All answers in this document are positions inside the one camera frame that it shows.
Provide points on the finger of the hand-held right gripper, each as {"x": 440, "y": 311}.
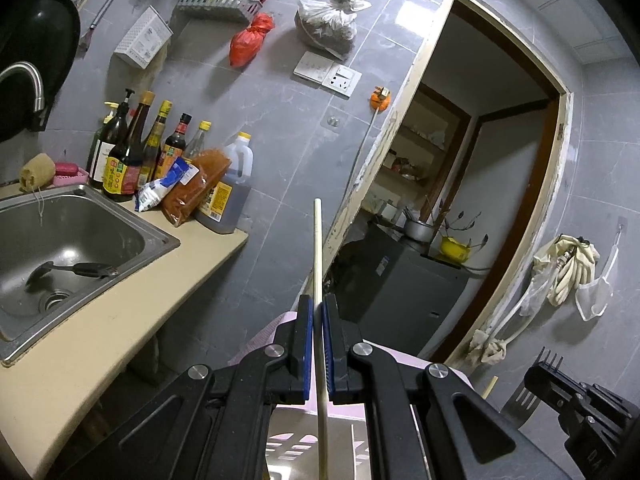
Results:
{"x": 552, "y": 382}

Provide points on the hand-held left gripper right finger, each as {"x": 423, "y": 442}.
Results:
{"x": 337, "y": 360}

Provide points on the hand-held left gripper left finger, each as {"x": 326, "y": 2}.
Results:
{"x": 300, "y": 360}

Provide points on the steel fork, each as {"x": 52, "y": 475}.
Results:
{"x": 517, "y": 405}

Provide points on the white plastic utensil holder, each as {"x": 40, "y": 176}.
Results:
{"x": 295, "y": 450}

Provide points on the pink floral table cloth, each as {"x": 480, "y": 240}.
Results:
{"x": 282, "y": 321}

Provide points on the knotted cream rag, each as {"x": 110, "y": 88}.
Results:
{"x": 487, "y": 350}

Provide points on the grey cabinet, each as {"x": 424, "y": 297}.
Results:
{"x": 400, "y": 295}

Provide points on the aluminium pot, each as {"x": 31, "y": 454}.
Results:
{"x": 416, "y": 230}

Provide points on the yellow pot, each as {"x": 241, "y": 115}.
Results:
{"x": 454, "y": 250}

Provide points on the beige kitchen counter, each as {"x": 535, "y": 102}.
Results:
{"x": 125, "y": 320}

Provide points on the cooking oil jug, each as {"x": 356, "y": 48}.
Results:
{"x": 227, "y": 195}

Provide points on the dried plant stems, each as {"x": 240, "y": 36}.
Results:
{"x": 465, "y": 222}

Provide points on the orange spice packet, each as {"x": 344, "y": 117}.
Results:
{"x": 195, "y": 185}

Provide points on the blue and white packet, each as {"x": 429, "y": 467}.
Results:
{"x": 160, "y": 187}

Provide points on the wooden storage shelf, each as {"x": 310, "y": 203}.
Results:
{"x": 430, "y": 150}

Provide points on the clear bottle with yellow cap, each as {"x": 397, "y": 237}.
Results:
{"x": 197, "y": 142}

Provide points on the black spatula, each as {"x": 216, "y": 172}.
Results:
{"x": 75, "y": 270}

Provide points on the dark cap sauce bottle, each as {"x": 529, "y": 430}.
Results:
{"x": 175, "y": 147}

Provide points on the steel sink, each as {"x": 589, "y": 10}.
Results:
{"x": 75, "y": 240}

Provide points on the tan cap soy sauce bottle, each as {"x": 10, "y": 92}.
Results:
{"x": 122, "y": 175}

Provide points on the yellow cap sauce bottle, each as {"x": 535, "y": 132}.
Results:
{"x": 155, "y": 145}

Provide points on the orange plug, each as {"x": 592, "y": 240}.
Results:
{"x": 380, "y": 99}

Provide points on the black pump dark bottle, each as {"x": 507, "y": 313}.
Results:
{"x": 122, "y": 125}

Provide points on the pink soap dish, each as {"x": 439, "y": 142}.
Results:
{"x": 70, "y": 172}

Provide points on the loofah sponge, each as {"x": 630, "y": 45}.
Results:
{"x": 36, "y": 172}

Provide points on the red plastic bag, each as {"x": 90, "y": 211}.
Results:
{"x": 247, "y": 40}

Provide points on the clear bag of dried goods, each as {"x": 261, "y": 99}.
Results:
{"x": 325, "y": 25}

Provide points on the steel faucet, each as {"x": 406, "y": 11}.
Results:
{"x": 30, "y": 77}

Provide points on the black frying pan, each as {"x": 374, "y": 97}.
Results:
{"x": 45, "y": 40}

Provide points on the clear wall hook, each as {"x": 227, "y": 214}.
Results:
{"x": 621, "y": 225}

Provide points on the small round wall hook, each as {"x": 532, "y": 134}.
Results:
{"x": 333, "y": 121}

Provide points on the wooden door frame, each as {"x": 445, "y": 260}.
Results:
{"x": 400, "y": 110}

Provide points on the white wall socket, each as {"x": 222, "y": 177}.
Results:
{"x": 342, "y": 81}

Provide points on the white wall switch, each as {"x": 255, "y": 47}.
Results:
{"x": 312, "y": 66}

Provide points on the white perforated wall box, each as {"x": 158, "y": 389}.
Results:
{"x": 142, "y": 37}

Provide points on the grey wall rack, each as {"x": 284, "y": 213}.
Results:
{"x": 215, "y": 7}

